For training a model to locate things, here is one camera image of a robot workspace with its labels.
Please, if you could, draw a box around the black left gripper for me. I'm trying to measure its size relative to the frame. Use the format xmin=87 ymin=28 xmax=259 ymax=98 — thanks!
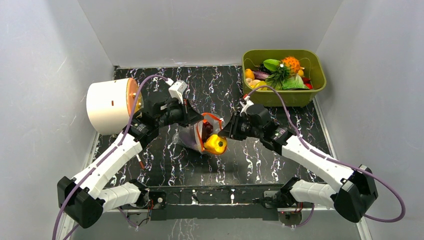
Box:
xmin=156 ymin=97 xmax=205 ymax=129

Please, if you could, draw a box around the toy pineapple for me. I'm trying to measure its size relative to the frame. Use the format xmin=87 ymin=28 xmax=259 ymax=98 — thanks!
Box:
xmin=265 ymin=56 xmax=302 ymax=91

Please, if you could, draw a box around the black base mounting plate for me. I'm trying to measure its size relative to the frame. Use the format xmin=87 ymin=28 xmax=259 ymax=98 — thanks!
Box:
xmin=145 ymin=183 xmax=316 ymax=222

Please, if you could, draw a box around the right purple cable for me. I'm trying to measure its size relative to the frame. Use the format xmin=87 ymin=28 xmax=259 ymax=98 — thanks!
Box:
xmin=243 ymin=85 xmax=407 ymax=228

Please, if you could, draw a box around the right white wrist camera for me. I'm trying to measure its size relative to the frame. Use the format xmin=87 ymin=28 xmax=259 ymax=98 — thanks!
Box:
xmin=239 ymin=94 xmax=254 ymax=117

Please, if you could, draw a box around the yellow toy starfruit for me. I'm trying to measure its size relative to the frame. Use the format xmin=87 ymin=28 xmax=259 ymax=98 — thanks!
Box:
xmin=253 ymin=81 xmax=268 ymax=91

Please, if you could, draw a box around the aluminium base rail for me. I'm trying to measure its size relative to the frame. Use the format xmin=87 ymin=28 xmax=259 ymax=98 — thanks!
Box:
xmin=64 ymin=188 xmax=365 ymax=216

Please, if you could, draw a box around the light green toy vegetable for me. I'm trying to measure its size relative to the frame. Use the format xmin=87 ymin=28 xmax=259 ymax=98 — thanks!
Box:
xmin=263 ymin=59 xmax=281 ymax=72

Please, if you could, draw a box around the olive green plastic bin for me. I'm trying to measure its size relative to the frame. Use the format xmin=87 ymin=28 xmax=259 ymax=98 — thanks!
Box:
xmin=242 ymin=49 xmax=327 ymax=107

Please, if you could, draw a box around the dark maroon toy fruit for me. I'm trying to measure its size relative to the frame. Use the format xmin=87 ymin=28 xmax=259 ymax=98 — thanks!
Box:
xmin=201 ymin=120 xmax=214 ymax=143

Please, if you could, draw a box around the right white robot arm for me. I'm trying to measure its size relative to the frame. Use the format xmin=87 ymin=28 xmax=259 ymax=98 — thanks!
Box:
xmin=218 ymin=104 xmax=378 ymax=223

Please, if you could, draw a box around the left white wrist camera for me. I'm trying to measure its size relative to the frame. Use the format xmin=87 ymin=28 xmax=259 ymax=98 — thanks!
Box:
xmin=165 ymin=78 xmax=188 ymax=104

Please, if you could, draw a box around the toy garlic bulb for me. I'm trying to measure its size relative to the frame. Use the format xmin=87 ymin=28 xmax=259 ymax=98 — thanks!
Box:
xmin=245 ymin=78 xmax=261 ymax=89

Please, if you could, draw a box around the orange yellow toy pear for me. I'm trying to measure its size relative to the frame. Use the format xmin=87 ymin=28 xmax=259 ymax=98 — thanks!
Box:
xmin=244 ymin=68 xmax=255 ymax=80

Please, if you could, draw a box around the yellow toy bell pepper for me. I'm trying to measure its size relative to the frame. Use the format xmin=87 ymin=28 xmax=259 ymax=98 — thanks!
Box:
xmin=203 ymin=134 xmax=227 ymax=155

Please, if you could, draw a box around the green toy cabbage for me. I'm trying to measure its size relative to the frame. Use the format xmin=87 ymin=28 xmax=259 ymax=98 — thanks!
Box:
xmin=282 ymin=74 xmax=309 ymax=90

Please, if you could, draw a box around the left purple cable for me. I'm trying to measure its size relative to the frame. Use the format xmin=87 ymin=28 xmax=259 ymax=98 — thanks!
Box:
xmin=51 ymin=74 xmax=175 ymax=240

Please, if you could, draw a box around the clear orange zip top bag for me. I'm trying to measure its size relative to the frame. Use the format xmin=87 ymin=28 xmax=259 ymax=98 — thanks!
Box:
xmin=172 ymin=112 xmax=228 ymax=155

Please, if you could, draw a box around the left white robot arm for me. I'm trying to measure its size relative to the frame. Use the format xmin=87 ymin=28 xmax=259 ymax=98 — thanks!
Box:
xmin=57 ymin=98 xmax=204 ymax=229

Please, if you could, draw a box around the purple toy eggplant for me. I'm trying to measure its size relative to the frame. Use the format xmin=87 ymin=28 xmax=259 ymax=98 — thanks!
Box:
xmin=253 ymin=71 xmax=270 ymax=81

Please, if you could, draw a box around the purple cable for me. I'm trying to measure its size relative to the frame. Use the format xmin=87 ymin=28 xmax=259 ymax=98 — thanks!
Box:
xmin=51 ymin=74 xmax=175 ymax=240
xmin=243 ymin=85 xmax=407 ymax=228

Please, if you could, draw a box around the white cylinder orange lid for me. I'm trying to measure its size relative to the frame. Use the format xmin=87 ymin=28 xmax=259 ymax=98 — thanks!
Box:
xmin=86 ymin=77 xmax=144 ymax=135

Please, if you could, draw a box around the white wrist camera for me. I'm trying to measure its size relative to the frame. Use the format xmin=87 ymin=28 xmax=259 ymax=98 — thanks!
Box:
xmin=165 ymin=78 xmax=188 ymax=104
xmin=239 ymin=94 xmax=254 ymax=117

